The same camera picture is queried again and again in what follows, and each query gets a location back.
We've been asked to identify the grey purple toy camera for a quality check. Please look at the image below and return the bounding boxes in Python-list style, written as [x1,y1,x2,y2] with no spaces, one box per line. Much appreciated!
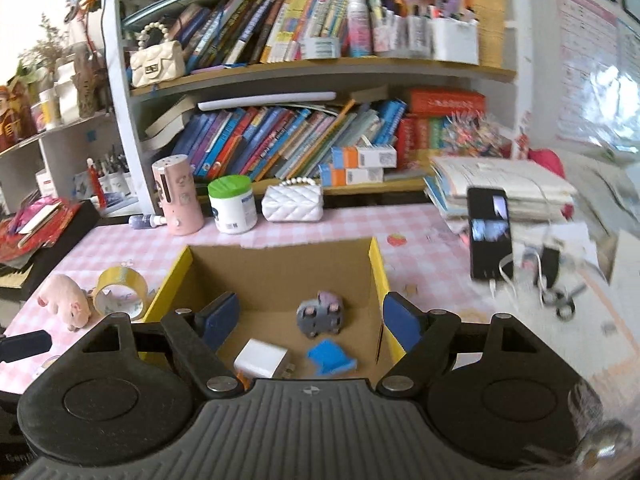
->
[296,290,346,339]

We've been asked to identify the yellow tape roll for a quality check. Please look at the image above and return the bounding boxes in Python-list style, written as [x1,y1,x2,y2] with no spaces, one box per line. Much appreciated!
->
[91,266,149,322]

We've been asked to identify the white jar green lid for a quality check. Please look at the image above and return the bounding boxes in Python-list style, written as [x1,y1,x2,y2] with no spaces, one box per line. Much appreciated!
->
[207,175,259,235]

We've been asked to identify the pink plush pig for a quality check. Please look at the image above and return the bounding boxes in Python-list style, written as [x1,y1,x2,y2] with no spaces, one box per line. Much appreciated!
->
[37,274,94,332]

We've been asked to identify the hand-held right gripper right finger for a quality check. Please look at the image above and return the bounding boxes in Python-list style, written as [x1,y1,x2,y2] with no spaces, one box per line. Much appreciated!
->
[376,291,576,400]

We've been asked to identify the yellow cardboard box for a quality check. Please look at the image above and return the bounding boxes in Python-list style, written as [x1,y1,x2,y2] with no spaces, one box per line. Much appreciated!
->
[137,237,407,392]

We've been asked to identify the white orange medicine box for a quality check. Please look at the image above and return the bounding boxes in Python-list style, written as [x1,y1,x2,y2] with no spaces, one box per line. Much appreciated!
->
[318,163,349,187]
[359,144,399,169]
[346,166,385,186]
[332,146,362,169]

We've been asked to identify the dried flower bunch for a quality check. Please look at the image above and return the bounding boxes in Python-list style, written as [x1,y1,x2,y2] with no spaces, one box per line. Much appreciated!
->
[19,14,72,78]

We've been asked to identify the white shelf unit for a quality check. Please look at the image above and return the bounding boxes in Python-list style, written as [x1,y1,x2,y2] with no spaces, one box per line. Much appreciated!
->
[0,0,518,217]

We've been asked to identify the black electronic keyboard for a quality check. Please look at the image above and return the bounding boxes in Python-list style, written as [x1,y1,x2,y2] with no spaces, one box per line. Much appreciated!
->
[0,202,101,303]

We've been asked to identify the white stationery containers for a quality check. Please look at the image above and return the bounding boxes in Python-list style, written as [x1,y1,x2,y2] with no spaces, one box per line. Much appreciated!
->
[372,0,481,66]

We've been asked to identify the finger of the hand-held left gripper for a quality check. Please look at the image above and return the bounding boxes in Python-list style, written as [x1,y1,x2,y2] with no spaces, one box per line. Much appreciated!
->
[0,331,53,364]

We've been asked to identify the black keys bunch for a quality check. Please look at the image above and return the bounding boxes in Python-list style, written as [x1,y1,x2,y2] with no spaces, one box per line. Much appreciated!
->
[537,245,589,322]

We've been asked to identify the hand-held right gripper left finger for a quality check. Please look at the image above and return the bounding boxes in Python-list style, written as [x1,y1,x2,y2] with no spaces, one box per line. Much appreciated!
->
[50,291,242,400]

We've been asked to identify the stack of papers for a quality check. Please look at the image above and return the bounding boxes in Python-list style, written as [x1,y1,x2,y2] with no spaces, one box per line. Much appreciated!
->
[424,156,579,222]

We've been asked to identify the pink checkered tablecloth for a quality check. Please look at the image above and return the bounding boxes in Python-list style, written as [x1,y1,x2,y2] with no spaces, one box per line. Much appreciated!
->
[0,202,616,396]

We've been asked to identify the white quilted pearl purse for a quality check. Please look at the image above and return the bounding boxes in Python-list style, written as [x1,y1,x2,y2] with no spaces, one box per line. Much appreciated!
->
[261,176,325,222]

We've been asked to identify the blue eraser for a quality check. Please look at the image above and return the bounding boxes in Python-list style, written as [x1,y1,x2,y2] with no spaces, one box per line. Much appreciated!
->
[306,339,357,376]

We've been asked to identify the wall poster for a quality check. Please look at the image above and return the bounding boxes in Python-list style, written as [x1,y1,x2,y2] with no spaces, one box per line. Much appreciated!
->
[552,0,640,147]

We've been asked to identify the red boxed book set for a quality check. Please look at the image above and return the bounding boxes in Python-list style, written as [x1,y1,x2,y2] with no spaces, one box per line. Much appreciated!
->
[397,87,502,167]

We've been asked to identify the stack of thick books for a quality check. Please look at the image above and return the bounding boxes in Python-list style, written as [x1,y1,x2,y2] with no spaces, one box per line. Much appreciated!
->
[142,95,198,151]

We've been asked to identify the white booklet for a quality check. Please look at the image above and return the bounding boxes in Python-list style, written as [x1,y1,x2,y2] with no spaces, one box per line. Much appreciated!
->
[17,202,63,241]

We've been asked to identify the pink white spray can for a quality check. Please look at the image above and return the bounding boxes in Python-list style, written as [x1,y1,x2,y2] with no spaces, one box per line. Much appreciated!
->
[346,0,372,59]

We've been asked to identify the row of upper shelf books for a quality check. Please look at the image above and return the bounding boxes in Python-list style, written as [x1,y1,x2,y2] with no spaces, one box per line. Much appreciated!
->
[124,0,351,68]

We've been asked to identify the cream quilted pearl purse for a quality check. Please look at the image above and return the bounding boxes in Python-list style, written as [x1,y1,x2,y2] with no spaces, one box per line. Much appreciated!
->
[129,22,186,88]

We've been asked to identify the pink cartoon dispenser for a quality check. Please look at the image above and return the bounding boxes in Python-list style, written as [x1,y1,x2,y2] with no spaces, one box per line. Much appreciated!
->
[151,155,205,236]

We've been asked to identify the red plastic packets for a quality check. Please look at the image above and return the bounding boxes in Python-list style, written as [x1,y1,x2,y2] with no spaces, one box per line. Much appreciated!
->
[0,198,82,262]

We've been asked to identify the white charging cable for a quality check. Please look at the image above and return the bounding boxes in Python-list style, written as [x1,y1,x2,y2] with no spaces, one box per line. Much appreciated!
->
[487,247,551,307]

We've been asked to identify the white charger plug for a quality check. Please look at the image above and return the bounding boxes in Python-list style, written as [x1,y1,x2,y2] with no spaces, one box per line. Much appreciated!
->
[233,338,292,382]

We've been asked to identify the black smartphone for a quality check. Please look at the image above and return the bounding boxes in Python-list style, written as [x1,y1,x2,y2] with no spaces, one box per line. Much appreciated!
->
[466,186,514,281]

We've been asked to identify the row of colourful books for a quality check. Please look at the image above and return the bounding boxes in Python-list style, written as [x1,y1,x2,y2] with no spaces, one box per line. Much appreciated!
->
[144,99,408,182]

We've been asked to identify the fortune god figure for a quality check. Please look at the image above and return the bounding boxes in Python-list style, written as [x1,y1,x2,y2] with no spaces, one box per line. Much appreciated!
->
[0,85,39,154]

